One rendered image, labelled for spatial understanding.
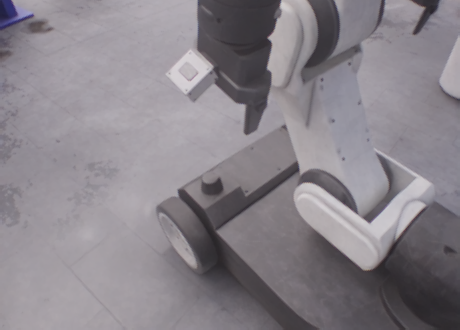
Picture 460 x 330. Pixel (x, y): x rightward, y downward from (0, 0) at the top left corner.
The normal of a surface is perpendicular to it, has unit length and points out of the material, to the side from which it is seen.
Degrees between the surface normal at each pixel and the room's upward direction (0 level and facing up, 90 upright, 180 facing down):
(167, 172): 0
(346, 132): 60
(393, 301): 0
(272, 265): 0
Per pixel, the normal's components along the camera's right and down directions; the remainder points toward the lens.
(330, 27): -0.10, 0.58
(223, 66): -0.76, 0.47
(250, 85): 0.10, -0.59
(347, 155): 0.54, 0.11
